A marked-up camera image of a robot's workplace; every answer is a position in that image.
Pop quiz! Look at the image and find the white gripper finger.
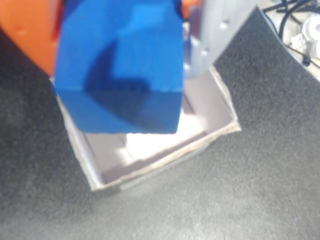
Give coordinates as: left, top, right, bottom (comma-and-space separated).
183, 0, 258, 79

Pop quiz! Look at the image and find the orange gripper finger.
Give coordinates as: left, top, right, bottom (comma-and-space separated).
0, 0, 64, 77

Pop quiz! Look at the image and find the small white crumpled object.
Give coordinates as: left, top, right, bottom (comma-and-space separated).
290, 34, 307, 51

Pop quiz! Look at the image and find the white cardboard box black label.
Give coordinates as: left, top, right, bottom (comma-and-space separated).
49, 64, 243, 193

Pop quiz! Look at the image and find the blue cube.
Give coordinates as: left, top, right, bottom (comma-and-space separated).
53, 0, 186, 136

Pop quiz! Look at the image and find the white plastic spool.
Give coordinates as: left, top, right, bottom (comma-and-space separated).
302, 15, 320, 58

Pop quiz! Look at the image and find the black felt table mat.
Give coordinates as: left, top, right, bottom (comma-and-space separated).
0, 4, 320, 240

